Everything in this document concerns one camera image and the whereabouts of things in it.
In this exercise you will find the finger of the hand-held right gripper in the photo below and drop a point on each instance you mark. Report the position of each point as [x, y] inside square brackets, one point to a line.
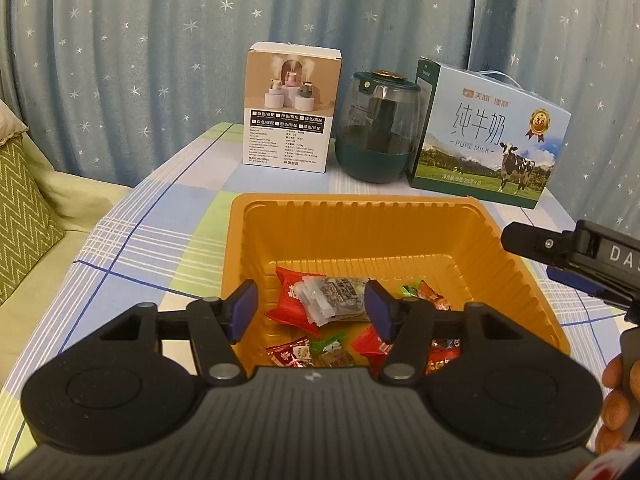
[537, 242]
[585, 282]

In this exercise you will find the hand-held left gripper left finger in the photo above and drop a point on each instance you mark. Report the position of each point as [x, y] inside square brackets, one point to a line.
[245, 307]

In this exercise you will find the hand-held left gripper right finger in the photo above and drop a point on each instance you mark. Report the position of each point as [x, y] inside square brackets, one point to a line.
[378, 310]

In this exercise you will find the yellow green candy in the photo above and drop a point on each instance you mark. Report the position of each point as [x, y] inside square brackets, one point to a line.
[407, 290]

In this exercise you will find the grey clear snack packet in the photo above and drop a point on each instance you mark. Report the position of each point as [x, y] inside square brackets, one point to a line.
[340, 297]

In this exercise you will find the red square snack packet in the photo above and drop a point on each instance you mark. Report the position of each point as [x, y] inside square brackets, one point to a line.
[290, 305]

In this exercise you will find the red orange candy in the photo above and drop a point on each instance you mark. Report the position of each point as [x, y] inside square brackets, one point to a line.
[432, 298]

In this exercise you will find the red brown candy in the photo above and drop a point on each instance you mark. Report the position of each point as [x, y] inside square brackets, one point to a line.
[287, 353]

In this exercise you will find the clear packet with brown candy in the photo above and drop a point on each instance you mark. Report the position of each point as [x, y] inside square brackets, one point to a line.
[335, 360]

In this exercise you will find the large red snack packet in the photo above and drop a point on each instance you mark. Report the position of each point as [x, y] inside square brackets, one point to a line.
[442, 358]

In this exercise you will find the orange plastic tray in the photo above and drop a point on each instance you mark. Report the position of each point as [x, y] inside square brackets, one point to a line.
[350, 230]

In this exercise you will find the person's right hand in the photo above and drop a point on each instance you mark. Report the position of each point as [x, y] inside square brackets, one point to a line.
[612, 420]

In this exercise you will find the checked tablecloth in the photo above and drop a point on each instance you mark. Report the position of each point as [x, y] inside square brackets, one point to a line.
[165, 240]

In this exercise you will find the milk carton box with cow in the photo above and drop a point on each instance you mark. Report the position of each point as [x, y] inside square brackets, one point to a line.
[475, 130]

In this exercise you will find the dark green humidifier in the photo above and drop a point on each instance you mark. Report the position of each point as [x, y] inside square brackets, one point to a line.
[375, 160]

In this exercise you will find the humidifier cardboard box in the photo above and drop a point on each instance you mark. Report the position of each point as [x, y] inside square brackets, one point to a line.
[290, 135]

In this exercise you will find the red white cloth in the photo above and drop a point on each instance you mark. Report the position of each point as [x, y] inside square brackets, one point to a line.
[610, 465]

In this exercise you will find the light green sofa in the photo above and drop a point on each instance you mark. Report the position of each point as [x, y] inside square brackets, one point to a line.
[75, 200]

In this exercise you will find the green zigzag cushion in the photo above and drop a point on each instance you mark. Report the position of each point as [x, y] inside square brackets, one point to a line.
[25, 210]

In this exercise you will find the blue star curtain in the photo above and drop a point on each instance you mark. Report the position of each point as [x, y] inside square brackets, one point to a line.
[150, 35]

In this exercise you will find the white pillow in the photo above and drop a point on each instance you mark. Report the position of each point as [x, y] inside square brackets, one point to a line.
[7, 120]

